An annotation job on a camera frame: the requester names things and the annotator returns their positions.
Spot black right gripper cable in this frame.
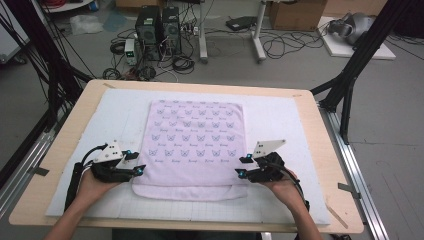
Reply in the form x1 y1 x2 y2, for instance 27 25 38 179
265 161 312 212

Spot white desk leg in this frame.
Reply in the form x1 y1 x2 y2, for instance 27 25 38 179
197 0 210 64
252 0 268 63

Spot coiled black cable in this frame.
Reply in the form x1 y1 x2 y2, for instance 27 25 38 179
109 39 127 57
170 54 196 76

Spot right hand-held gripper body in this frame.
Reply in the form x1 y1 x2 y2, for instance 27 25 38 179
247 139 288 184

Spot white power supply box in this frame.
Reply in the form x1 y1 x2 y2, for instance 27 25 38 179
124 38 138 66

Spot aluminium rail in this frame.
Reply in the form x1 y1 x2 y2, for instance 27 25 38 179
319 105 391 240
0 128 57 219

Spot lilac butterfly print towel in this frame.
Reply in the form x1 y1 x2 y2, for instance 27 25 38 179
131 99 250 203

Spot grey headset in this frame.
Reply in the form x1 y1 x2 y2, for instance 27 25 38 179
327 12 377 47

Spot loose black floor cables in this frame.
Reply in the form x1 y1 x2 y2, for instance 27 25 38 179
259 29 323 61

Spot black tape piece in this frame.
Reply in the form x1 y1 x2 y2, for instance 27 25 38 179
27 165 50 177
337 181 362 200

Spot white floor board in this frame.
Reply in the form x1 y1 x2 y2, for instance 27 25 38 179
317 15 398 61

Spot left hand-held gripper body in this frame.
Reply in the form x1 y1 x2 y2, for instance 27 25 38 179
90 139 135 184

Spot black computer tower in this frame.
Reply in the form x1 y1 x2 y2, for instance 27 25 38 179
134 5 163 62
161 6 183 56

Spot black flat device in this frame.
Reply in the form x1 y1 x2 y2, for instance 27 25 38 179
225 15 258 32

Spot cardboard box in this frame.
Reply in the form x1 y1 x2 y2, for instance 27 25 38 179
268 0 328 32

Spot black metal frame stand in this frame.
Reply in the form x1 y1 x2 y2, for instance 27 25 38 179
0 0 95 132
309 0 415 145

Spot person's left hand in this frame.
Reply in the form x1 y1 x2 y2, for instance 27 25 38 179
76 168 124 205

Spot white foam mat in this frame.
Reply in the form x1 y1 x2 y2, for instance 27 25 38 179
44 88 331 226

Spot clear plastic bag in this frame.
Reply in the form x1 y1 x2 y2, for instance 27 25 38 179
69 14 105 36

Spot person's right hand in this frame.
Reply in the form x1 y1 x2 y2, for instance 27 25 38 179
265 168 302 205

